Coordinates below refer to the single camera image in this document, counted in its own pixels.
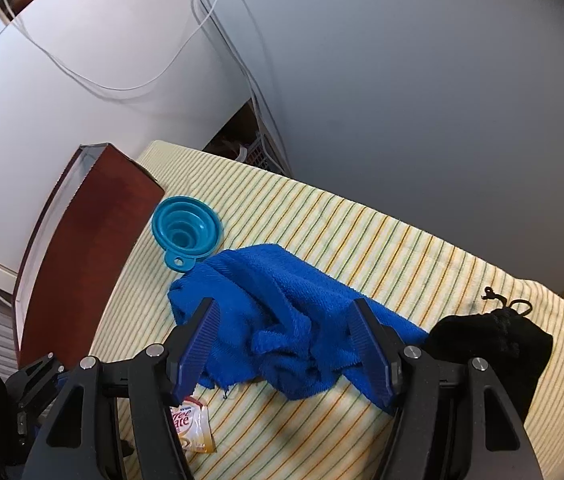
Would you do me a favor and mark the white cable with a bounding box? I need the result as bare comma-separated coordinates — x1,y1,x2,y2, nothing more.
0,0,243,103

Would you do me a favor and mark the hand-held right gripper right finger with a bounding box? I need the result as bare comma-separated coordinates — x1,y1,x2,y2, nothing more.
349,299,545,480

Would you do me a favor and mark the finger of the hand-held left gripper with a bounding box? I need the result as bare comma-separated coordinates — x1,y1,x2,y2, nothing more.
4,352,70,453

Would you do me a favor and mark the blue towel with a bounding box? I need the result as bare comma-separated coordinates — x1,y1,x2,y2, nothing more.
168,243,430,402

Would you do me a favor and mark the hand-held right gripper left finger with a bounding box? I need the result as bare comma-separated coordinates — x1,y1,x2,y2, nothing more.
21,297,221,480

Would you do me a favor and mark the white plastic basket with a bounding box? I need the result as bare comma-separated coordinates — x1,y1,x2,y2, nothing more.
241,132,289,176

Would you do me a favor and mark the coffee creamer sachet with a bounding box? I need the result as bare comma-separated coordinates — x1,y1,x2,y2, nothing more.
169,395,217,455

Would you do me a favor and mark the teal collapsible funnel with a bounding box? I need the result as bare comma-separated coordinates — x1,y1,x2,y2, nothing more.
151,195,223,273

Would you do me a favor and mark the black drawstring pouch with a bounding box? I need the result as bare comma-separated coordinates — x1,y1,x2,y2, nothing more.
422,287,554,423

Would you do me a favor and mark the dark red cardboard box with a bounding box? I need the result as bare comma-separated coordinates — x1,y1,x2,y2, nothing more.
12,143,165,372

